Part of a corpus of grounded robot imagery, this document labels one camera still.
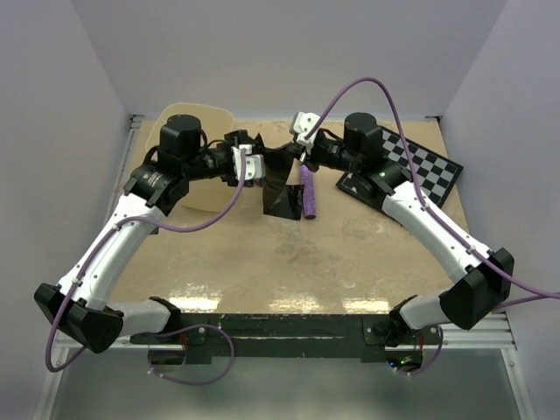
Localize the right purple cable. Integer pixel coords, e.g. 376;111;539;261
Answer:
305;77;560;376

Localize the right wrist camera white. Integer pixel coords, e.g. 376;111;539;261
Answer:
290;111;320;154

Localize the purple glitter microphone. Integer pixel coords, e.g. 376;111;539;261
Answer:
299;164;317;220

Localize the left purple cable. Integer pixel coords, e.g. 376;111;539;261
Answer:
45;146;236;385

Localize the beige plastic trash bin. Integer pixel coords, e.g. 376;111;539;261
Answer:
143;102;235;214

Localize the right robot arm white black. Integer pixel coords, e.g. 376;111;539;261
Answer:
290;112;515;347

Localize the purple cable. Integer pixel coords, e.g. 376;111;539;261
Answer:
305;77;560;376
45;146;236;385

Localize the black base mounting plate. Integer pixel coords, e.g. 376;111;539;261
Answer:
129;311;443;365

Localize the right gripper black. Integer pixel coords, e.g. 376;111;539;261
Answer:
283;134;361;174

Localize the black trash bag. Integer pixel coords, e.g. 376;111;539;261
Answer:
255;134;304;221

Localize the black white chessboard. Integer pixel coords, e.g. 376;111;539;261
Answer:
335;125;464;211

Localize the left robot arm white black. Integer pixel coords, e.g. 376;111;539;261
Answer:
34;115;264;354

